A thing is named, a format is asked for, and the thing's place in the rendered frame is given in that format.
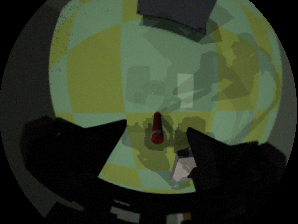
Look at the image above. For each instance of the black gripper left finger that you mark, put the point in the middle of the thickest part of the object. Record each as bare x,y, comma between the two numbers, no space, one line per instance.
95,143

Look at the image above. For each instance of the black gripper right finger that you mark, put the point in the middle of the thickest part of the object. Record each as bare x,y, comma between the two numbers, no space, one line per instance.
214,158

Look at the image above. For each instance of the red peg with white band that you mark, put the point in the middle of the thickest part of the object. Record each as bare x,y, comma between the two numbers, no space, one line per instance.
157,133

